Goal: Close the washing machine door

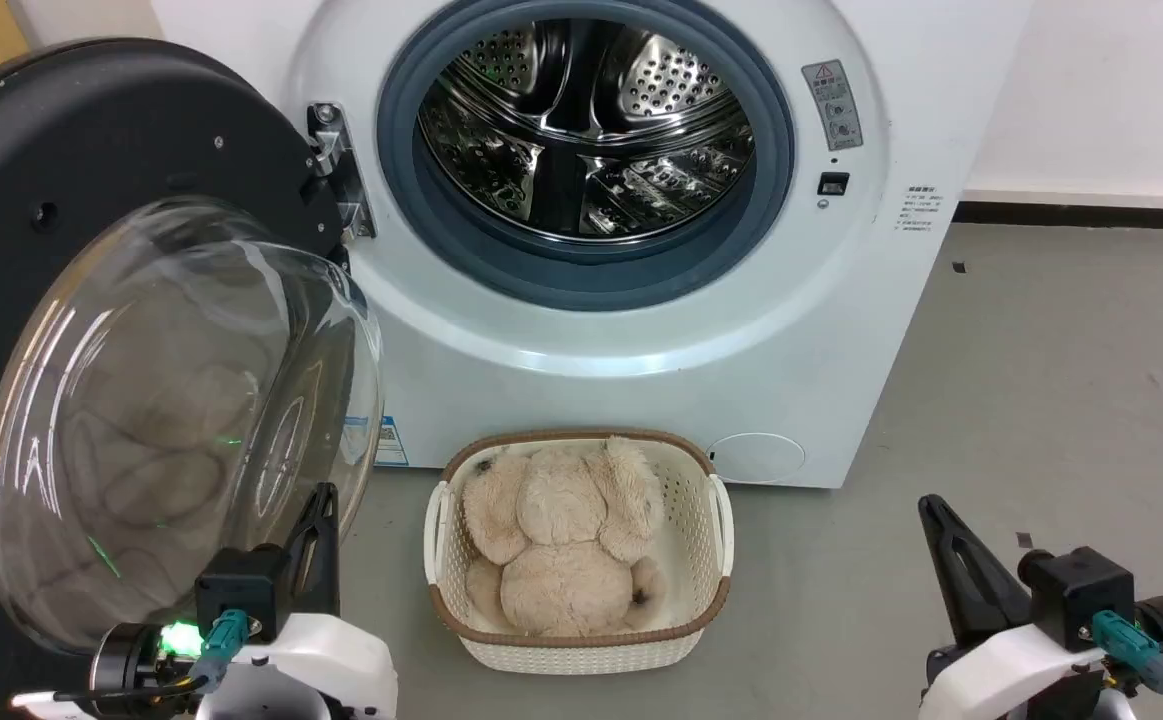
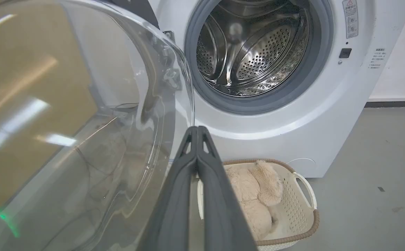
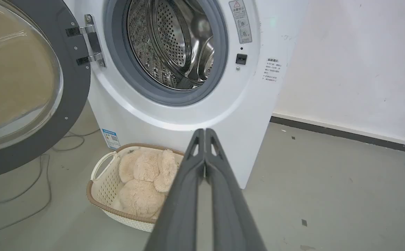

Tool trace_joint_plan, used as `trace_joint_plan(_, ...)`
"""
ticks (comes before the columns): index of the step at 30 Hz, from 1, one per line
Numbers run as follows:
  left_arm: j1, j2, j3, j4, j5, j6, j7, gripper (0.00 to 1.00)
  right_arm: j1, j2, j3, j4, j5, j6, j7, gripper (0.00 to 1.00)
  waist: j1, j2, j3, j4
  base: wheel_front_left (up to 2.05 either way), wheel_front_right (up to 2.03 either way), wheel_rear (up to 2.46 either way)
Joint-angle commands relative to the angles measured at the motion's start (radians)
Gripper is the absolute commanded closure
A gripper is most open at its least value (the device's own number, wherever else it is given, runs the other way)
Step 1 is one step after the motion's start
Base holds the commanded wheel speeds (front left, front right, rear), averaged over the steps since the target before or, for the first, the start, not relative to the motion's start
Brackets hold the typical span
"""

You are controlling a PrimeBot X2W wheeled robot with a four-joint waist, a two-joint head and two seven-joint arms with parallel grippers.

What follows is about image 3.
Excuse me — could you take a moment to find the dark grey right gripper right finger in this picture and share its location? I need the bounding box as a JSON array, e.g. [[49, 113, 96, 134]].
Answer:
[[204, 128, 267, 251]]

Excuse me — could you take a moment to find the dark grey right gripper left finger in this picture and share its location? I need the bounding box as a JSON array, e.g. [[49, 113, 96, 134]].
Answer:
[[145, 128, 205, 251]]

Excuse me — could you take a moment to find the white front-load washing machine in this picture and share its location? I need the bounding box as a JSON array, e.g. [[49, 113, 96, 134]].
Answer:
[[62, 0, 310, 189]]

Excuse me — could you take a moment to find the metal door hinge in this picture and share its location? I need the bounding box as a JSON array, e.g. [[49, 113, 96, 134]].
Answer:
[[66, 14, 107, 68]]

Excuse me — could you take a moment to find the grey round washing machine door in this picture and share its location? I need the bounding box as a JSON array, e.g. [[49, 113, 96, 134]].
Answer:
[[0, 0, 92, 181]]

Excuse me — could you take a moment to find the beige plush toy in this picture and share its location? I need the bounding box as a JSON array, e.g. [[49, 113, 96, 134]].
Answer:
[[114, 148, 179, 220]]

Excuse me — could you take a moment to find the cream plastic laundry basket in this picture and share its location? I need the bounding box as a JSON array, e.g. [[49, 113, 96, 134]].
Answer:
[[86, 143, 185, 233]]

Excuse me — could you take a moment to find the thin grey floor cable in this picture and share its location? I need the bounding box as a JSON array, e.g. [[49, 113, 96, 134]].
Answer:
[[0, 128, 100, 236]]

